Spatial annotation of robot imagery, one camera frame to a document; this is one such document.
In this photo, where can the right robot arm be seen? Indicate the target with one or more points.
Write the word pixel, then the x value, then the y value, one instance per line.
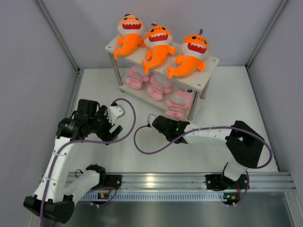
pixel 244 144

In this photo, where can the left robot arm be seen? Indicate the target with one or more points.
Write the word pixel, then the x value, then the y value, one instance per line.
pixel 53 199

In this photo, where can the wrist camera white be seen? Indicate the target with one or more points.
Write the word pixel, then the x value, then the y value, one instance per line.
pixel 115 112
pixel 151 119

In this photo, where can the large orange shark plush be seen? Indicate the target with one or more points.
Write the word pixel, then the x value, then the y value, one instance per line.
pixel 195 49

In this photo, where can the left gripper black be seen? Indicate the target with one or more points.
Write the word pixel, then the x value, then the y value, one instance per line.
pixel 106 134

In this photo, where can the pink striped plush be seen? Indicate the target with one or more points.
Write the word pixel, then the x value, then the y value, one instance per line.
pixel 159 86

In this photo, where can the pink frog plush front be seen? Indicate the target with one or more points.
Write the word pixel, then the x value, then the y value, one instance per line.
pixel 179 103

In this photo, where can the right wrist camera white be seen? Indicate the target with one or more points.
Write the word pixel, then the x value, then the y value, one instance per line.
pixel 151 119

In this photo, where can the white two-tier shelf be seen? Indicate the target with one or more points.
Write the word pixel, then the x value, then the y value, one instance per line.
pixel 198 81

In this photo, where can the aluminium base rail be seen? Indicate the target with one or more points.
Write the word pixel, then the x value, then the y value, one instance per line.
pixel 263 182

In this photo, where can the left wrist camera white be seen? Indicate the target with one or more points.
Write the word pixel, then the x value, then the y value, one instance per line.
pixel 115 112

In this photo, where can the perforated cable duct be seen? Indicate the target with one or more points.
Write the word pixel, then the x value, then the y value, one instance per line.
pixel 157 196

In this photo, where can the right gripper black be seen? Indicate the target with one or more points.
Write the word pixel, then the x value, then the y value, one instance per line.
pixel 175 121

